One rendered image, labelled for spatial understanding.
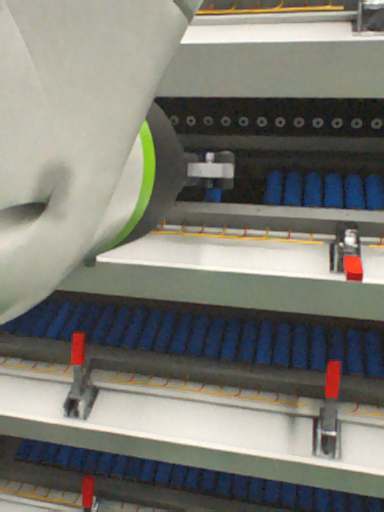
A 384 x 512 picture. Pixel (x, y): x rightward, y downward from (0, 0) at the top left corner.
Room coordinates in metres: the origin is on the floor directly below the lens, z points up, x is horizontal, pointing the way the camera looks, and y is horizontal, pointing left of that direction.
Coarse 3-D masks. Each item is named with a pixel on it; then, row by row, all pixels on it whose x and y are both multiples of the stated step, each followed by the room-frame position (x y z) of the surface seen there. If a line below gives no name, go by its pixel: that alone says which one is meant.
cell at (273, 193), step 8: (272, 176) 0.53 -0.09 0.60; (280, 176) 0.53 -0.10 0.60; (272, 184) 0.51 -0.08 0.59; (280, 184) 0.52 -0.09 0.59; (264, 192) 0.51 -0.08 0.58; (272, 192) 0.50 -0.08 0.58; (280, 192) 0.51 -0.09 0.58; (264, 200) 0.49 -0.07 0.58; (272, 200) 0.48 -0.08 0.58; (280, 200) 0.50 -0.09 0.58
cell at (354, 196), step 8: (352, 176) 0.52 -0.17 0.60; (360, 176) 0.52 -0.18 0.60; (352, 184) 0.50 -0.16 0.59; (360, 184) 0.50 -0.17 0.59; (352, 192) 0.49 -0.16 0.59; (360, 192) 0.49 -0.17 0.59; (352, 200) 0.48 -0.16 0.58; (360, 200) 0.47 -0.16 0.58; (352, 208) 0.47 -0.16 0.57; (360, 208) 0.46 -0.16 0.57
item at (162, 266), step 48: (192, 144) 0.60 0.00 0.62; (240, 144) 0.58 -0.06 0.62; (288, 144) 0.57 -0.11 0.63; (336, 144) 0.56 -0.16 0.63; (144, 240) 0.47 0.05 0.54; (192, 240) 0.46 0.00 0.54; (240, 240) 0.46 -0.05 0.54; (96, 288) 0.46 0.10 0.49; (144, 288) 0.45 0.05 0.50; (192, 288) 0.44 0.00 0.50; (240, 288) 0.42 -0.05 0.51; (288, 288) 0.41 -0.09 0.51; (336, 288) 0.40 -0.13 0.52
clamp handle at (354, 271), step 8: (344, 240) 0.41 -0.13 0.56; (352, 240) 0.40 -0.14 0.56; (344, 248) 0.40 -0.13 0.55; (352, 248) 0.40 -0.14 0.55; (344, 256) 0.38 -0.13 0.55; (352, 256) 0.38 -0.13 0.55; (344, 264) 0.36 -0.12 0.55; (352, 264) 0.36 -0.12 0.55; (360, 264) 0.36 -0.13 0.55; (352, 272) 0.34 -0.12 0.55; (360, 272) 0.34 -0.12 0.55; (352, 280) 0.34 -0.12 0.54; (360, 280) 0.34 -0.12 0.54
